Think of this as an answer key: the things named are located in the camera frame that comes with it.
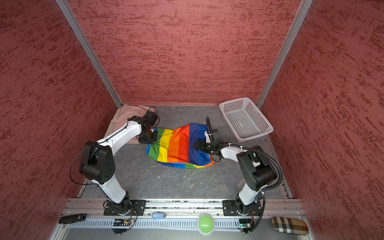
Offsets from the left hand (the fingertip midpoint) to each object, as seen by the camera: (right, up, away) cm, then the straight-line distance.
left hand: (151, 144), depth 89 cm
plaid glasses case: (+71, -34, -22) cm, 81 cm away
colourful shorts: (+13, -4, +6) cm, 15 cm away
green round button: (+32, -35, -20) cm, 51 cm away
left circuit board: (-10, -38, -16) cm, 43 cm away
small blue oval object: (+8, -33, -17) cm, 38 cm away
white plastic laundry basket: (+66, +14, +22) cm, 71 cm away
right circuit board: (+51, -36, -18) cm, 65 cm away
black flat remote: (-31, -31, -21) cm, 49 cm away
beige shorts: (-34, +8, +14) cm, 37 cm away
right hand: (+28, -5, +4) cm, 29 cm away
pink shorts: (-21, +21, +15) cm, 34 cm away
